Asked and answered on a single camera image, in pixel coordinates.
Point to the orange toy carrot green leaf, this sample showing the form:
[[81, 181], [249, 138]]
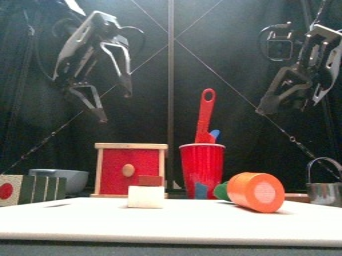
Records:
[[255, 191]]

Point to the grey bowl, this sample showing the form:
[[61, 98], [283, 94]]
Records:
[[70, 178]]

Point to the red wooden box with knob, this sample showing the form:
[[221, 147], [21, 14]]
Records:
[[115, 163]]

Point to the red plastic spatula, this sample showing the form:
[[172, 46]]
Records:
[[204, 116]]

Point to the blue plastic utensil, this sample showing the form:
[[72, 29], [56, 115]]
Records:
[[215, 134]]

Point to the green white striped block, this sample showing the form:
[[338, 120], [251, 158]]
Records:
[[34, 190]]

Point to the white toy block red top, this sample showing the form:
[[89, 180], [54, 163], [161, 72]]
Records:
[[145, 196]]

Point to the red plastic cup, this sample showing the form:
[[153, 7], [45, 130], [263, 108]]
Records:
[[201, 166]]

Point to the white cutting board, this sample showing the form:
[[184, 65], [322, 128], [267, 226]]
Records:
[[168, 223]]

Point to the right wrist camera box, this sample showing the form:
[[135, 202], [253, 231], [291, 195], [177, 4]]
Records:
[[279, 46]]

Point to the dark vertical frame pole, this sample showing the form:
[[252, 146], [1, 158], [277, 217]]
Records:
[[171, 100]]

